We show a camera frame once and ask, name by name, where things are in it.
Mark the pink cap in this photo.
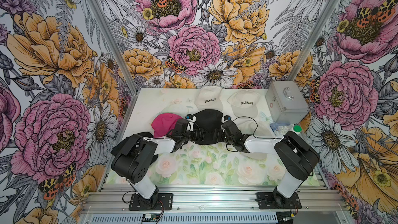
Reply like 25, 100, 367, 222
151, 113, 181, 138

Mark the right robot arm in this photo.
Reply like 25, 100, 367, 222
212, 120, 320, 205

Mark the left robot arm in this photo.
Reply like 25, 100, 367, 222
111, 119, 204, 206

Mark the white Colorado cap back right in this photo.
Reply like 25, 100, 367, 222
227, 90, 261, 118

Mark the white Colorado cap back centre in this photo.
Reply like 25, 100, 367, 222
194, 86, 223, 112

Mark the clear plastic bag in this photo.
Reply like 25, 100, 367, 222
269, 123, 294, 137

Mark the silver metal case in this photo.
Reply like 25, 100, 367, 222
265, 81, 309, 124

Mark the white bottle green lid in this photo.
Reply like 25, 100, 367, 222
292, 125, 302, 134

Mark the small circuit board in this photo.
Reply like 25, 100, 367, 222
141, 213, 162, 224

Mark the perforated metal tray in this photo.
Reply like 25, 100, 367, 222
87, 212, 278, 224

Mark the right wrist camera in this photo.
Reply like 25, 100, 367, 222
223, 115, 232, 122

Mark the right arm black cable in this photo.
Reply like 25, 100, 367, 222
226, 116, 284, 153

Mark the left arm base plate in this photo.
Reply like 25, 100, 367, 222
129, 193, 174, 211

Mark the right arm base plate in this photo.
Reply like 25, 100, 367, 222
256, 191, 302, 210

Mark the aluminium front rail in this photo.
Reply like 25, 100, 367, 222
83, 184, 345, 214

